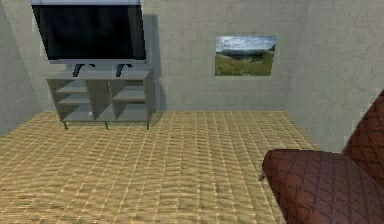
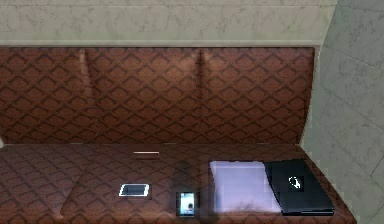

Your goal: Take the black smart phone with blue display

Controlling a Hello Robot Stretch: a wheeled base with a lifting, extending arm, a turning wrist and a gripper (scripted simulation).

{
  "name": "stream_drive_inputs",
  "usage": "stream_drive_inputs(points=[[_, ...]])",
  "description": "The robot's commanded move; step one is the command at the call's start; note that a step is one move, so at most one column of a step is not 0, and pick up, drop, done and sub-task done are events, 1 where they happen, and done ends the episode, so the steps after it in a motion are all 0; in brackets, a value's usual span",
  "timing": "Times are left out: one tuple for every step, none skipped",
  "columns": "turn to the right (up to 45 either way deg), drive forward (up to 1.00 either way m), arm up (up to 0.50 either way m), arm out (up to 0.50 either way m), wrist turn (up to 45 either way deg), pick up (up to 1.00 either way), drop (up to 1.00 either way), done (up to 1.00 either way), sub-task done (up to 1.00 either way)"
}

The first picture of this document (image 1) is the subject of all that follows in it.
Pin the grey television stand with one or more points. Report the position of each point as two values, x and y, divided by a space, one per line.
100 96

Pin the red-brown quilted armchair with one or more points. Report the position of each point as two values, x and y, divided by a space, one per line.
326 186

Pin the black television set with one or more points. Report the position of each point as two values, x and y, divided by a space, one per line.
90 31

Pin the framed landscape picture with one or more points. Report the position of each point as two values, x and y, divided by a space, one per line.
245 55

